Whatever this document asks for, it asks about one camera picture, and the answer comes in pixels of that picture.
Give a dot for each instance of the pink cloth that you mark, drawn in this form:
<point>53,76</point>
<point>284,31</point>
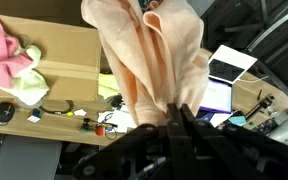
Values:
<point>0,60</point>

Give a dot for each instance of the teal paper piece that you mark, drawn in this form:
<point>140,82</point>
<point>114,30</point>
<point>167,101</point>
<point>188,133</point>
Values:
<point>238,121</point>

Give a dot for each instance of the orange ball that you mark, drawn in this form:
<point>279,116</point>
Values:
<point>99,130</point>

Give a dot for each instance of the white paper stack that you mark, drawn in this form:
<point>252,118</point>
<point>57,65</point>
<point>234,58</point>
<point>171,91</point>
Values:
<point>122,120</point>

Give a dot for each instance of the silver laptop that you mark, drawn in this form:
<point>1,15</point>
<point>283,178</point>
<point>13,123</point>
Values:
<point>217,96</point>

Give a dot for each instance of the green black small device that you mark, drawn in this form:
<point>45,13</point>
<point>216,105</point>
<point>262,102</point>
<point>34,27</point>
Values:
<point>86,126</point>

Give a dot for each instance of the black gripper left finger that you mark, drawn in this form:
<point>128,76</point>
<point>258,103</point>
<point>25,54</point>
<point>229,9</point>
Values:
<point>174,133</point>

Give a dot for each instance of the white paper scrap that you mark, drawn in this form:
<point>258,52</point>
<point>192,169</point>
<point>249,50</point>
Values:
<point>80,112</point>

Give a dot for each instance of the grey conference chair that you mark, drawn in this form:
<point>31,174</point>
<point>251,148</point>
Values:
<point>24,160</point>

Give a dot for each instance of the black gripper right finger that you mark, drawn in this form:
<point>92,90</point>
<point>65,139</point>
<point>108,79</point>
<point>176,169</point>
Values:
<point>210,140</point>

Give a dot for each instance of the cream white cloth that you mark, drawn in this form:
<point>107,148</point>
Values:
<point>27,86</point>

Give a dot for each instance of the small yellow piece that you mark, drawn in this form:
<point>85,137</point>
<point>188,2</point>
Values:
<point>69,113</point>

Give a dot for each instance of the black metal tool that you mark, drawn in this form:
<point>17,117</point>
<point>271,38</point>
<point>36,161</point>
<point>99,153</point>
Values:
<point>259,107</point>

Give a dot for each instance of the peach cloth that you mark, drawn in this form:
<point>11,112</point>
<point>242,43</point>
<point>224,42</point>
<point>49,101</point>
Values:
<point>157,66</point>

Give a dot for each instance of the large cardboard box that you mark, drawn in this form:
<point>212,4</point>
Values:
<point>67,46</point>

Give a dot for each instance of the pale yellow sheets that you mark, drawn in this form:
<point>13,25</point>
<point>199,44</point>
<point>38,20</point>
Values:
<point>107,85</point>

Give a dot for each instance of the black mesh chair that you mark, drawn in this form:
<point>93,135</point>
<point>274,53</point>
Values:
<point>280,56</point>

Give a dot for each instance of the Rubik's cube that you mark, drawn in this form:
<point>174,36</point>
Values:
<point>34,115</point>

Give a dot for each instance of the round black speaker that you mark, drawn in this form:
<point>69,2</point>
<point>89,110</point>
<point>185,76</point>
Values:
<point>4,111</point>

